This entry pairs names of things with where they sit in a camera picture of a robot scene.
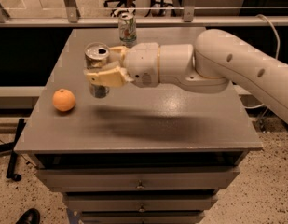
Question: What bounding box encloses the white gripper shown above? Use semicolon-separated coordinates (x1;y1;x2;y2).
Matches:
84;43;159;88

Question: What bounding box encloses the silver redbull can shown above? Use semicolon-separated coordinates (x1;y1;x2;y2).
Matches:
84;42;110;98

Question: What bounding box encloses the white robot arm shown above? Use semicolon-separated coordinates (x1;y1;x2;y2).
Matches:
85;29;288;124

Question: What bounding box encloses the white green soda can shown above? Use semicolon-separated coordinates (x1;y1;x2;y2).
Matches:
118;12;137;48

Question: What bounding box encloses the orange fruit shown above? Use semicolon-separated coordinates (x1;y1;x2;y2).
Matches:
52;89;75;112

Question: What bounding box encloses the grey drawer cabinet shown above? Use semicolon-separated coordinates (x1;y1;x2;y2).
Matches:
13;26;263;224

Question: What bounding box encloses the grey top drawer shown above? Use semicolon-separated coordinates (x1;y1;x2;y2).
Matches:
37;166;240;193

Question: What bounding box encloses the grey drawer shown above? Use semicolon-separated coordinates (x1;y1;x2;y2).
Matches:
37;166;240;193
63;192;217;212
81;212;204;224

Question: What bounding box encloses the black stand leg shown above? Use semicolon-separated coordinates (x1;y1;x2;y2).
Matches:
0;118;25;182

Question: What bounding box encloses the grey middle drawer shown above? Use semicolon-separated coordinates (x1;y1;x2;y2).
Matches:
63;192;217;212

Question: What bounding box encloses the grey bottom drawer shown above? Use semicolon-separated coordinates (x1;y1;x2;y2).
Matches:
81;212;204;224

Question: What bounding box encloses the black shoe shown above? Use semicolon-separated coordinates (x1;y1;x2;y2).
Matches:
16;208;40;224

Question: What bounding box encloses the white cable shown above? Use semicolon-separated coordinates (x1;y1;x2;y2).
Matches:
244;13;281;110

